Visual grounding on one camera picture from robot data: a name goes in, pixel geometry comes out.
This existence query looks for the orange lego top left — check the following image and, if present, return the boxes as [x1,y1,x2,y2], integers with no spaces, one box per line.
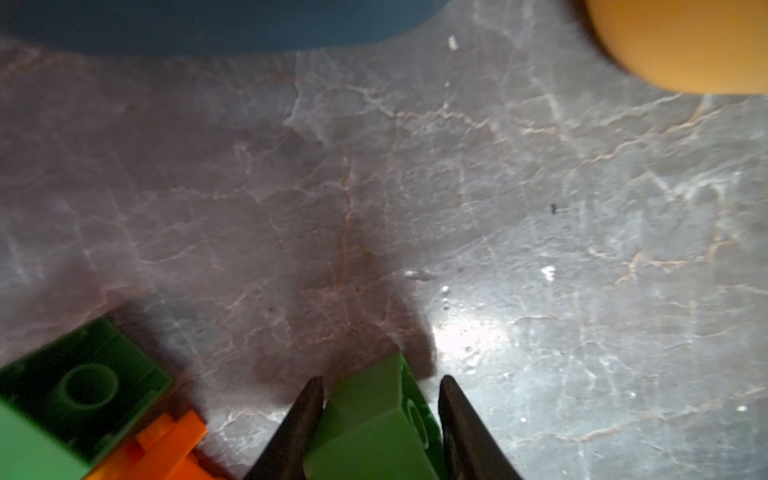
[84,410,221,480]

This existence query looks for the yellow plastic bin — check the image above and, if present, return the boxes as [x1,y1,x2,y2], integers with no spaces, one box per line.
[586,0,767,95]

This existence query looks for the green lego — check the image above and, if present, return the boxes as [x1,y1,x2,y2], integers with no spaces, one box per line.
[1,317,173,479]
[303,353,449,479]

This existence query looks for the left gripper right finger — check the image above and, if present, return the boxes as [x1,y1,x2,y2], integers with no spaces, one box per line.
[438,375,522,480]

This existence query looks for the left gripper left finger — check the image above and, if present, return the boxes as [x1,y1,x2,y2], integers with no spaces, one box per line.
[244,376,324,480]

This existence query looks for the teal plastic bin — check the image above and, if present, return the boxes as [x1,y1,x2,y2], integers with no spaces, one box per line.
[1,0,445,56]

